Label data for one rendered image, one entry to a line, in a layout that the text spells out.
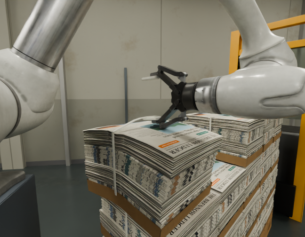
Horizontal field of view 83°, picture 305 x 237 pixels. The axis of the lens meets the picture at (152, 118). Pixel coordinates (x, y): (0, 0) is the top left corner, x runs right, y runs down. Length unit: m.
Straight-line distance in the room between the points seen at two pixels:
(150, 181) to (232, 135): 0.60
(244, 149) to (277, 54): 0.55
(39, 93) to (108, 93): 2.53
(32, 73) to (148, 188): 0.39
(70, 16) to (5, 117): 0.27
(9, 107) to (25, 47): 0.15
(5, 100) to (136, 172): 0.32
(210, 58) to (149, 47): 1.09
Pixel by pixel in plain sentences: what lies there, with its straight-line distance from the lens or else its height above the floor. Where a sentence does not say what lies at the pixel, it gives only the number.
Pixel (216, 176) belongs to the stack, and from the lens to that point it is 0.83.
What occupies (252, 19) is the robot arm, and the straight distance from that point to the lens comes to 0.51.
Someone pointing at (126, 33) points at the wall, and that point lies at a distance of 3.15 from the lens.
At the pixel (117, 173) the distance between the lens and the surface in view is 0.53.
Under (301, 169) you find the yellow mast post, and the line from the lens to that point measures 2.11.
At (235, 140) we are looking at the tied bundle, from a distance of 0.95.
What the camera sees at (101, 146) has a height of 1.02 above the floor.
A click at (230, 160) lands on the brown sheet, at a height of 0.85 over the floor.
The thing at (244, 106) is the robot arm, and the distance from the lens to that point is 0.38.
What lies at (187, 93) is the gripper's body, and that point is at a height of 1.18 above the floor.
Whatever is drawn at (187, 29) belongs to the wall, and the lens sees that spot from 3.36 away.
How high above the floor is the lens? 1.18
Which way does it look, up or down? 8 degrees down
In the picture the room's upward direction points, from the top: straight up
